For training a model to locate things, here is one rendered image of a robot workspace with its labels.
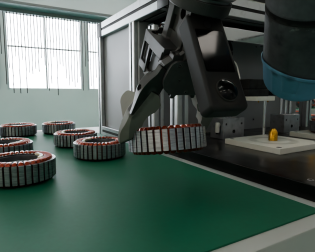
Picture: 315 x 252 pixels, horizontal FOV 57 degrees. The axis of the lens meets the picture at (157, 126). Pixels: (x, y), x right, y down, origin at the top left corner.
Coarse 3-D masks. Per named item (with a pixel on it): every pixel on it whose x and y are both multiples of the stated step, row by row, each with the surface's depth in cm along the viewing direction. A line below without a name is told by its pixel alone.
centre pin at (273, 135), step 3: (270, 129) 66; (273, 129) 65; (270, 132) 65; (273, 132) 65; (276, 132) 65; (270, 135) 65; (273, 135) 65; (276, 135) 65; (270, 138) 65; (273, 138) 65; (276, 138) 65
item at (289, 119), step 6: (270, 114) 90; (276, 114) 88; (282, 114) 87; (288, 114) 87; (294, 114) 89; (270, 120) 90; (276, 120) 88; (282, 120) 87; (288, 120) 87; (294, 120) 89; (270, 126) 90; (276, 126) 89; (282, 126) 87; (288, 126) 88; (294, 126) 89; (282, 132) 87
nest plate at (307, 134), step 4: (292, 132) 80; (296, 132) 79; (300, 132) 79; (304, 132) 79; (308, 132) 79; (312, 132) 79; (296, 136) 79; (300, 136) 78; (304, 136) 77; (308, 136) 76; (312, 136) 75
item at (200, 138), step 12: (144, 132) 38; (156, 132) 37; (168, 132) 37; (180, 132) 37; (192, 132) 38; (204, 132) 40; (132, 144) 40; (144, 144) 38; (156, 144) 37; (168, 144) 37; (180, 144) 37; (192, 144) 38; (204, 144) 40
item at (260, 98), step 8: (240, 80) 69; (248, 80) 67; (256, 80) 68; (248, 88) 67; (256, 88) 68; (264, 88) 70; (248, 96) 67; (256, 96) 65; (264, 96) 66; (272, 96) 68
